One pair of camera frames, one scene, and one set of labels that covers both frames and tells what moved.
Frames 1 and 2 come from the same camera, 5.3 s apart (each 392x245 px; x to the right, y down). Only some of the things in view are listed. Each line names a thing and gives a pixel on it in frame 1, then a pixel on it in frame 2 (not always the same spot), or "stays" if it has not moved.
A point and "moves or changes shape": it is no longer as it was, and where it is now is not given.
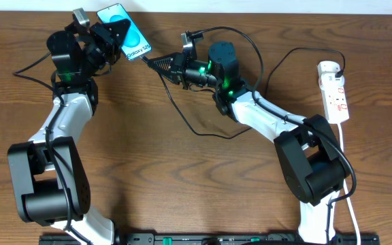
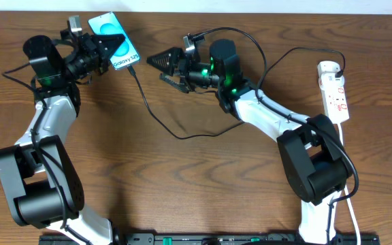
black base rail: [207, 239] stays
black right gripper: [179, 62] stays
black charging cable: [265, 90] to [339, 74]
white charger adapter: [329, 82] stays
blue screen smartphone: [135, 45] moves or changes shape
